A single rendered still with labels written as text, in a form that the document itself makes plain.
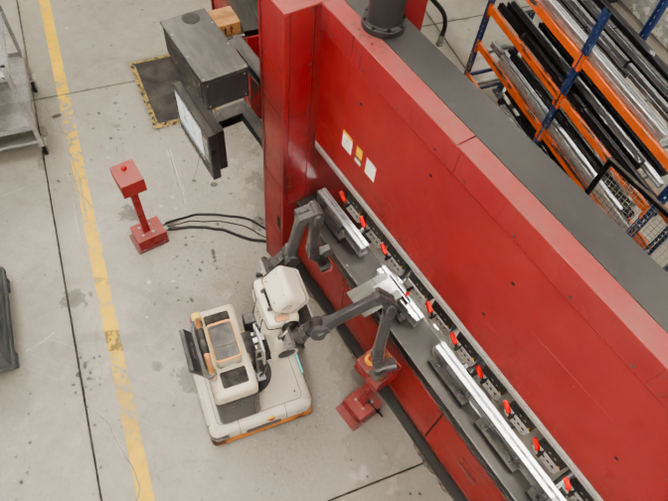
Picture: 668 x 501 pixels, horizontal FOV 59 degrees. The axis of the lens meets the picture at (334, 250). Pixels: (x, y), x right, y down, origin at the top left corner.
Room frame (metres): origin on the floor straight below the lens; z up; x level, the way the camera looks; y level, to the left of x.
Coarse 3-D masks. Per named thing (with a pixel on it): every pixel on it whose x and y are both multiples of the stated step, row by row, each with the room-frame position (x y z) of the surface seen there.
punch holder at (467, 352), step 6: (456, 336) 1.27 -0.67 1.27; (462, 336) 1.25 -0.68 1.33; (462, 342) 1.23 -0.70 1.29; (468, 342) 1.22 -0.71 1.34; (462, 348) 1.22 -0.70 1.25; (468, 348) 1.20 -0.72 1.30; (462, 354) 1.20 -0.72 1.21; (468, 354) 1.19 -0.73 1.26; (474, 354) 1.17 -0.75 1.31; (468, 360) 1.18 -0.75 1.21; (474, 360) 1.16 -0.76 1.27
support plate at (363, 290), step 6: (378, 276) 1.70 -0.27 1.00; (384, 276) 1.70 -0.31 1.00; (366, 282) 1.65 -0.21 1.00; (372, 282) 1.65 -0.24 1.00; (378, 282) 1.66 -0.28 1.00; (354, 288) 1.60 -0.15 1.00; (360, 288) 1.60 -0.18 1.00; (366, 288) 1.61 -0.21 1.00; (372, 288) 1.61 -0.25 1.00; (348, 294) 1.55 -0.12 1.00; (354, 294) 1.56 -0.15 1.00; (360, 294) 1.57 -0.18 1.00; (366, 294) 1.57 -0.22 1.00; (396, 294) 1.60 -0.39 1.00; (354, 300) 1.52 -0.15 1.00; (378, 306) 1.51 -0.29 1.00; (366, 312) 1.46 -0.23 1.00; (372, 312) 1.47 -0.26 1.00
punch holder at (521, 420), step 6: (516, 402) 0.95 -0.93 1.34; (516, 408) 0.94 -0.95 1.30; (516, 414) 0.92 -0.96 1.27; (522, 414) 0.91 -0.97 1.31; (516, 420) 0.90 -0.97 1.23; (522, 420) 0.89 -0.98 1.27; (528, 420) 0.88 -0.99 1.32; (516, 426) 0.89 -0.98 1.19; (522, 426) 0.87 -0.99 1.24; (528, 426) 0.86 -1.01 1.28; (534, 426) 0.85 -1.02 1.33; (522, 432) 0.86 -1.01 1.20; (528, 432) 0.85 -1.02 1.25
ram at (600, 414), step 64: (320, 128) 2.27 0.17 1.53; (384, 128) 1.89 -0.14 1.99; (384, 192) 1.82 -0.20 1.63; (448, 192) 1.55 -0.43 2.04; (448, 256) 1.45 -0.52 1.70; (512, 256) 1.26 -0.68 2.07; (512, 320) 1.14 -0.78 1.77; (576, 320) 1.01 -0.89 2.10; (512, 384) 1.00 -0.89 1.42; (576, 384) 0.88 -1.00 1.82; (640, 384) 0.79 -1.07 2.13; (576, 448) 0.73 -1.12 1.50; (640, 448) 0.65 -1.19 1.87
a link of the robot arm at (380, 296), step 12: (360, 300) 1.32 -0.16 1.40; (372, 300) 1.31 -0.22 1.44; (384, 300) 1.31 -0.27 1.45; (336, 312) 1.28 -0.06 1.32; (348, 312) 1.27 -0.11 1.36; (360, 312) 1.27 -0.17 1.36; (324, 324) 1.21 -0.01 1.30; (336, 324) 1.23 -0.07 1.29; (312, 336) 1.16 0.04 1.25; (324, 336) 1.17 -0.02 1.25
